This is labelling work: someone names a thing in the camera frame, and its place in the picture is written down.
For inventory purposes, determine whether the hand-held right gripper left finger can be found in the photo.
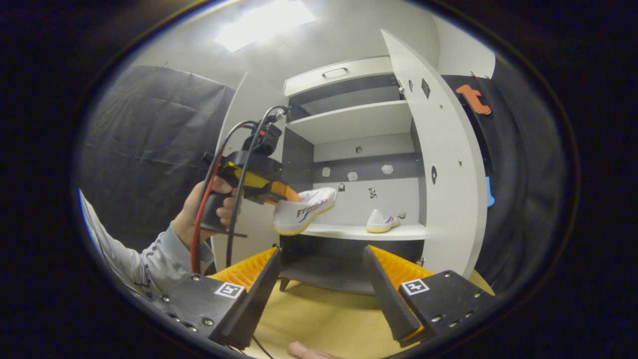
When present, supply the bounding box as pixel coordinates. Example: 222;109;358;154
159;247;284;351

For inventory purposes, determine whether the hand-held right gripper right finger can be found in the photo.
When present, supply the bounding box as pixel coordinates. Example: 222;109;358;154
363;244;498;348

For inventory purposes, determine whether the white sneaker shoe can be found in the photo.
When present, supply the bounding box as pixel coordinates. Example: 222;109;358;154
366;209;400;233
272;187;337;236

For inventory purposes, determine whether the white shoe cabinet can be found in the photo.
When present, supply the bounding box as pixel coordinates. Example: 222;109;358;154
212;29;488;295

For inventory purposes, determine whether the black backdrop cloth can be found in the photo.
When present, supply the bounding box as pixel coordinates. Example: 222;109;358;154
75;65;569;295

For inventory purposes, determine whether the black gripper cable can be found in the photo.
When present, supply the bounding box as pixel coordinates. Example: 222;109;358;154
251;335;275;359
225;105;291;268

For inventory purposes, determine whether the red gripper cable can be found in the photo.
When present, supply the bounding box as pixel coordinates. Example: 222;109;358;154
190;122;260;274

